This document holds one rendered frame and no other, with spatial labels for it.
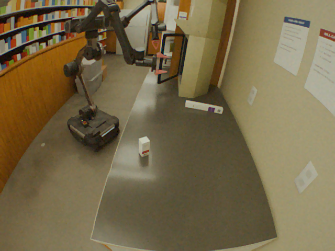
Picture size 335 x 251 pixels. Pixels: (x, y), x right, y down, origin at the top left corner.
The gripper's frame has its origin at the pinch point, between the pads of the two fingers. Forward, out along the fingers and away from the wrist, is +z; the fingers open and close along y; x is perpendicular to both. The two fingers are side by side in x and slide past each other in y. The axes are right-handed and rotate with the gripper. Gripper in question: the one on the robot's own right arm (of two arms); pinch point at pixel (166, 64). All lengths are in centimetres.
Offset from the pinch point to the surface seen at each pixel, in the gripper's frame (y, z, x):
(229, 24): 37, 49, 46
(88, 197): -120, -62, -37
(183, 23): 28.3, 7.0, 8.5
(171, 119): -26.3, 6.9, -22.3
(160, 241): -27, 5, -91
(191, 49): 10.9, 14.9, 8.8
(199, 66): 0.3, 22.7, 9.0
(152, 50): -88, -64, 511
